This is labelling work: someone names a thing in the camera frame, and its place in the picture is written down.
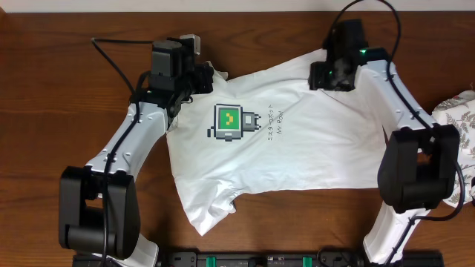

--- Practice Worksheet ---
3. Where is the white printed t-shirt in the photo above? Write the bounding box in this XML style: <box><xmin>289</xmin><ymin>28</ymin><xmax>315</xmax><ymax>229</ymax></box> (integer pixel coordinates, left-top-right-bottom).
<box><xmin>166</xmin><ymin>49</ymin><xmax>385</xmax><ymax>235</ymax></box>

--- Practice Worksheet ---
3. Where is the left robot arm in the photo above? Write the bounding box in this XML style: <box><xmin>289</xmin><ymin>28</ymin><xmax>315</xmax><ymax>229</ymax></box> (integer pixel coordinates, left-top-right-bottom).
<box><xmin>59</xmin><ymin>34</ymin><xmax>214</xmax><ymax>266</ymax></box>

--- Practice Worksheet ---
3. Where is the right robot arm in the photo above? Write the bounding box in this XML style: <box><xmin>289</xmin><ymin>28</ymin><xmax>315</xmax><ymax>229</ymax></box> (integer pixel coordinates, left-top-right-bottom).
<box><xmin>309</xmin><ymin>19</ymin><xmax>463</xmax><ymax>266</ymax></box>

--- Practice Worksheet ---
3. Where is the fern print fabric container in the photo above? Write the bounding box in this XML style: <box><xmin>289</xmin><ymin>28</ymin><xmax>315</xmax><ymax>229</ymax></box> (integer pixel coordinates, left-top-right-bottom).
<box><xmin>432</xmin><ymin>90</ymin><xmax>474</xmax><ymax>203</ymax></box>

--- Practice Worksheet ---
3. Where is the black mounting rail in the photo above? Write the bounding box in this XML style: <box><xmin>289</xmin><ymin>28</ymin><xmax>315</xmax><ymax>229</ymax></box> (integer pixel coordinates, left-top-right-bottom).
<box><xmin>72</xmin><ymin>250</ymin><xmax>445</xmax><ymax>267</ymax></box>

